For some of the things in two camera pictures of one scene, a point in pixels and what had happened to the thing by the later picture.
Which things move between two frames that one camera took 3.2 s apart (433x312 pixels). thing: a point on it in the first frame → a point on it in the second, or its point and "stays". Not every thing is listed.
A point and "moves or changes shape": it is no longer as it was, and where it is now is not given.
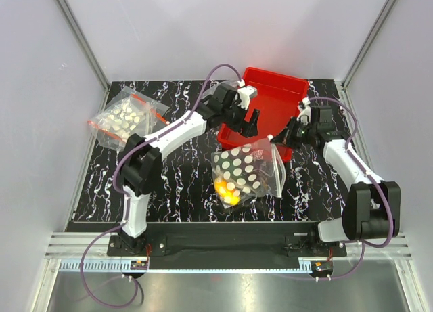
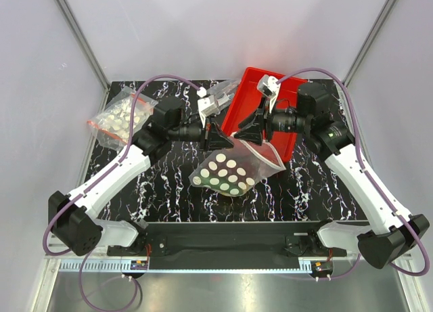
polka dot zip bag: [243, 172] moves or changes shape
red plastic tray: [279, 99] stays
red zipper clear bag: [128, 114] stays
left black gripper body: [233, 116] → [186, 132]
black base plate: [183, 246] stays
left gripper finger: [252, 128] → [218, 141]
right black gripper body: [301, 133] → [285, 120]
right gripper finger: [284, 138] → [252, 131]
